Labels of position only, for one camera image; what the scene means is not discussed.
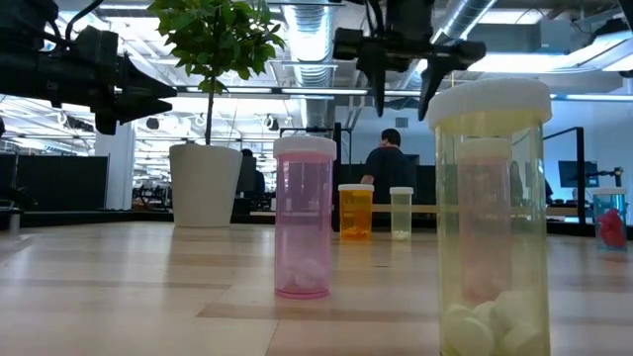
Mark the black aluminium table frame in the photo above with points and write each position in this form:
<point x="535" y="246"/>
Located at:
<point x="99" y="217"/>

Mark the silver ventilation duct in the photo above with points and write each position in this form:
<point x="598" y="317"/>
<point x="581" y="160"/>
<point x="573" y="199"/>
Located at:
<point x="465" y="20"/>
<point x="311" y="39"/>

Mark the small yellow medicine bottle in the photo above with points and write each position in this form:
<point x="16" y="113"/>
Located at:
<point x="401" y="212"/>

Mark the blue bottle with red pills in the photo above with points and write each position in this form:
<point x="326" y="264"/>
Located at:
<point x="610" y="230"/>

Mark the green leafy plant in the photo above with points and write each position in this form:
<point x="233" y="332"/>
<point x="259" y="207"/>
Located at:
<point x="217" y="34"/>

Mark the large orange medicine bottle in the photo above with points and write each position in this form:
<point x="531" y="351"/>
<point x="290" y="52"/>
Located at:
<point x="356" y="212"/>

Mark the long linear ceiling light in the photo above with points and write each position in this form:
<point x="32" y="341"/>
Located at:
<point x="321" y="91"/>

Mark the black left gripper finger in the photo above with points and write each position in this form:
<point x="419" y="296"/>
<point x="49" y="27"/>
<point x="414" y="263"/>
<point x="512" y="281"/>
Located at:
<point x="133" y="109"/>
<point x="143" y="86"/>

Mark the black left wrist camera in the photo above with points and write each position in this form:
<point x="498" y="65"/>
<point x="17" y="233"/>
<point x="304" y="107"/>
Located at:
<point x="99" y="44"/>

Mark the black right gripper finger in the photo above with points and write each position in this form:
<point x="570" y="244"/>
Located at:
<point x="378" y="79"/>
<point x="432" y="84"/>

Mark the large yellow medicine bottle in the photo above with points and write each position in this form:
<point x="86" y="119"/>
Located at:
<point x="489" y="99"/>

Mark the black computer monitor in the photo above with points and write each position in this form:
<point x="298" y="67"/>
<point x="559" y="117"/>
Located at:
<point x="576" y="173"/>

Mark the wooden shelf with black frame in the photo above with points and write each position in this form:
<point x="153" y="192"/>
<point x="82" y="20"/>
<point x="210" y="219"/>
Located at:
<point x="425" y="209"/>

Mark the white plant pot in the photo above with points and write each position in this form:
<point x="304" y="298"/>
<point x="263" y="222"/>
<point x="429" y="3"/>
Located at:
<point x="205" y="188"/>

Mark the black partition panel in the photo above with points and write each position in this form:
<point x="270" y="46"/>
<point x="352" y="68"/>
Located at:
<point x="64" y="183"/>

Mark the person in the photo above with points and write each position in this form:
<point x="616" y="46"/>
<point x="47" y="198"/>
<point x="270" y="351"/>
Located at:
<point x="388" y="168"/>
<point x="253" y="173"/>

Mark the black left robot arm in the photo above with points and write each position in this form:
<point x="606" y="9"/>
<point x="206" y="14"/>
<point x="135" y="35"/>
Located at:
<point x="29" y="74"/>

